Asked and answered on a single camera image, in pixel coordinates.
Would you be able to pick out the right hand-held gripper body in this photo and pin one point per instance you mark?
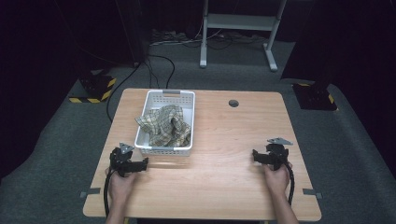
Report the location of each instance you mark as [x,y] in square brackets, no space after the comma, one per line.
[277,154]

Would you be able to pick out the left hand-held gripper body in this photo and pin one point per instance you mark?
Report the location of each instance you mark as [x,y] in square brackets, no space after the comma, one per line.
[120,161]

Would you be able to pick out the plaid cloth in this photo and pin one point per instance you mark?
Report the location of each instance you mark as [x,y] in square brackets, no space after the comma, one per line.
[165,126]

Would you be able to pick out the white plastic basket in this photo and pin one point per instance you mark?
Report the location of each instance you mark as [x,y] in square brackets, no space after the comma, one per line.
[183,102]

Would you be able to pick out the person's left hand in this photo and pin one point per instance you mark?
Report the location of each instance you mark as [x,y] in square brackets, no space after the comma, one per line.
[120,186]

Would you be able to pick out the person's right hand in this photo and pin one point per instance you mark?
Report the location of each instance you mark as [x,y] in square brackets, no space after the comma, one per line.
[276,180]

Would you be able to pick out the black yellow striped stand base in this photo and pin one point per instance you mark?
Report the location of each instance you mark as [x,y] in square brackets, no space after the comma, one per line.
[314,96]
[96,88]

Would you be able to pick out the white metal stand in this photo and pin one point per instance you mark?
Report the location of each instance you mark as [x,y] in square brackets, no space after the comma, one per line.
[239,22]

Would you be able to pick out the grey table bracket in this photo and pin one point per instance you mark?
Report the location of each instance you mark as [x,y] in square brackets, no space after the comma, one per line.
[91,191]
[311,192]

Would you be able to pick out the black upright post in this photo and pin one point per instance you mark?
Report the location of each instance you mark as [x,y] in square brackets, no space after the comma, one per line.
[132,31]

